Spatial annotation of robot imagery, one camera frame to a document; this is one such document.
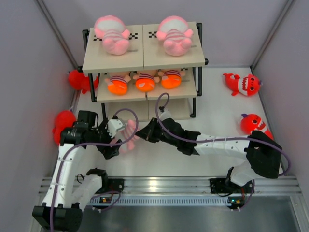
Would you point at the slotted cable duct grey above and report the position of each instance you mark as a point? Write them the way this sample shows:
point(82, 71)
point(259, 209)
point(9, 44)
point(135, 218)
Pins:
point(105, 201)

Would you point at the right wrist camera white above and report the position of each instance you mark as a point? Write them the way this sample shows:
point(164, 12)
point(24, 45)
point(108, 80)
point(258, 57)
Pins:
point(164, 113)

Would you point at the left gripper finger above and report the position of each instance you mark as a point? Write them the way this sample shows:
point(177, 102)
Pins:
point(110, 151)
point(103, 126)

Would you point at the orange doll right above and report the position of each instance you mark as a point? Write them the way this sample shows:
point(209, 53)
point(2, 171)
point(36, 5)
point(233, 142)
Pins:
point(171, 78)

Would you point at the red plush back left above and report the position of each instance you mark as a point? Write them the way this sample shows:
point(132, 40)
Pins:
point(79, 81)

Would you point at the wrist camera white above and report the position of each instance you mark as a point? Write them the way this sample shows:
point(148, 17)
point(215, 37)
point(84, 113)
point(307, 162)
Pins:
point(164, 113)
point(114, 126)

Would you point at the red plush left side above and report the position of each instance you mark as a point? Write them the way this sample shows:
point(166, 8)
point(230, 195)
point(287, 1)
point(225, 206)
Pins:
point(63, 119)

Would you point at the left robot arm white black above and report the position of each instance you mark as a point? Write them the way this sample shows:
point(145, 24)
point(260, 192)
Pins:
point(62, 207)

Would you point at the pink striped plush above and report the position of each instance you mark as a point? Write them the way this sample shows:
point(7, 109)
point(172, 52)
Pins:
point(114, 34)
point(124, 135)

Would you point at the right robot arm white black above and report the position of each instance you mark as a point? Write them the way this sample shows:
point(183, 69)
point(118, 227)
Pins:
point(261, 154)

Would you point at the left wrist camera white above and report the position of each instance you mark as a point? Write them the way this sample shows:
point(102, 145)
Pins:
point(114, 126)

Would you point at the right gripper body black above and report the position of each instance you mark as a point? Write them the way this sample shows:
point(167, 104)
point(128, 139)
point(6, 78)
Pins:
point(162, 137)

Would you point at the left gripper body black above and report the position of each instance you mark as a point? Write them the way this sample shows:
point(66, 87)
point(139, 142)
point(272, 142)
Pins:
point(99, 136)

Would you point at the beige three-tier shelf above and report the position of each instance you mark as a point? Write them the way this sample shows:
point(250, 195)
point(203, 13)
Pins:
point(145, 53)

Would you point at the orange doll middle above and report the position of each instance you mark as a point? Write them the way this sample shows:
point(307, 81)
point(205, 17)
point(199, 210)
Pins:
point(146, 82)

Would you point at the red shark plush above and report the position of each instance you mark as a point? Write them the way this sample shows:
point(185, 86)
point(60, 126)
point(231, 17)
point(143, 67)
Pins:
point(247, 86)
point(251, 122)

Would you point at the orange doll left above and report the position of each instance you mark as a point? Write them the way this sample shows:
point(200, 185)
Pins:
point(118, 84)

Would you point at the orange doll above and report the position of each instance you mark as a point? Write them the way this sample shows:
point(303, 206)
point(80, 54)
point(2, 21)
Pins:
point(146, 82)
point(171, 78)
point(118, 84)

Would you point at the pink plush right top shelf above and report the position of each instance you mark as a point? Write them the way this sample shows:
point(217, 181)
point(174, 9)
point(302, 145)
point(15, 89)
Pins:
point(176, 35)

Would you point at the aluminium rail base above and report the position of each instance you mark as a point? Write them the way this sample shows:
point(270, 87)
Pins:
point(200, 185)

